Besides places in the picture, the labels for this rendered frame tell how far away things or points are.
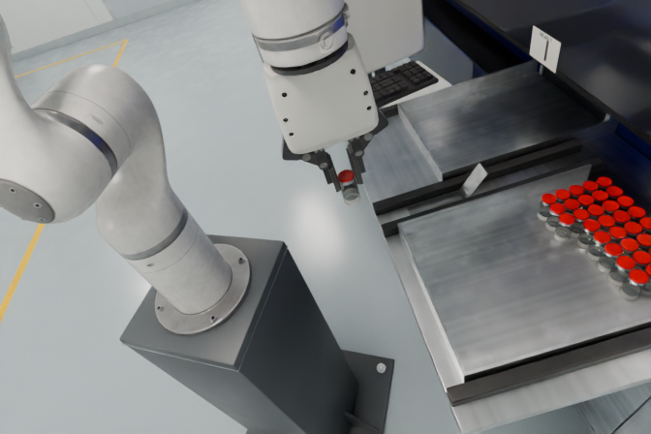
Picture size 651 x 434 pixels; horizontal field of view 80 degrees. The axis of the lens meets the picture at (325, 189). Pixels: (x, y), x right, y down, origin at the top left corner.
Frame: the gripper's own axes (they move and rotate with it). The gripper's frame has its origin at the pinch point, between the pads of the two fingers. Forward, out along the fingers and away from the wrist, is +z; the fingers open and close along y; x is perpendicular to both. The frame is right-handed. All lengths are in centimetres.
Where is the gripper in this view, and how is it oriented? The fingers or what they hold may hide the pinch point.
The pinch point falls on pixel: (343, 169)
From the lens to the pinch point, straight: 46.9
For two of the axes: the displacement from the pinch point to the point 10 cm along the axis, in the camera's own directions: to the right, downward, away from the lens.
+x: 1.9, 6.6, -7.2
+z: 2.5, 6.8, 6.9
